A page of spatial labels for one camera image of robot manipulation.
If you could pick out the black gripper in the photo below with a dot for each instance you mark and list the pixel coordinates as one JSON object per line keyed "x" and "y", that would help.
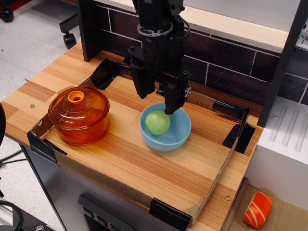
{"x": 159, "y": 59}

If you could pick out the green toy pear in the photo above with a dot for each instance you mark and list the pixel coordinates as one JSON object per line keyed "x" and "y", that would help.
{"x": 157, "y": 122}

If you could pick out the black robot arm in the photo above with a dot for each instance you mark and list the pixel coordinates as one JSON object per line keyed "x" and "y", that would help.
{"x": 157, "y": 12}

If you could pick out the light blue bowl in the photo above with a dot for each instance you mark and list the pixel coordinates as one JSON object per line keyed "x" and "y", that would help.
{"x": 175, "y": 137}

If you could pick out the orange transparent pot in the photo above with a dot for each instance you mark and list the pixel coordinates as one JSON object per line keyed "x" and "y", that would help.
{"x": 85, "y": 135}

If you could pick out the orange pot lid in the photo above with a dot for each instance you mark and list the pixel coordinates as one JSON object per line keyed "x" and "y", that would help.
{"x": 78, "y": 108}

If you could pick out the light wooden shelf board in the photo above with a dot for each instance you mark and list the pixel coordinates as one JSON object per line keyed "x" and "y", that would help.
{"x": 255, "y": 35}

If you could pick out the black office chair base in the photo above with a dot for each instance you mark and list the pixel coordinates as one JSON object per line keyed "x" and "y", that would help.
{"x": 65, "y": 27}

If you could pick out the cardboard fence with black tape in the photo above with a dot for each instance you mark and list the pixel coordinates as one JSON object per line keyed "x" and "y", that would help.
{"x": 122, "y": 173}

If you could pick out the black oven control panel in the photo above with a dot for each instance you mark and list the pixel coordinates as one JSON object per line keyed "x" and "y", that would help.
{"x": 98, "y": 219}

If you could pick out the white sink drainboard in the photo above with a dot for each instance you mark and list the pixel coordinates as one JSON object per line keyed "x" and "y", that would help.
{"x": 279, "y": 165}

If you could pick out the orange salmon sushi toy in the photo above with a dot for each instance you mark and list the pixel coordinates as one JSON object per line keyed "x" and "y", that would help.
{"x": 258, "y": 210}

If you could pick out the black left shelf post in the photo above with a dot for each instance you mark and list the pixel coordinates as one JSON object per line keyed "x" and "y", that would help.
{"x": 89, "y": 26}

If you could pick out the dark grey right post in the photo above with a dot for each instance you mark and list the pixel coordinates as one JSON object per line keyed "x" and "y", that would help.
{"x": 284, "y": 61}

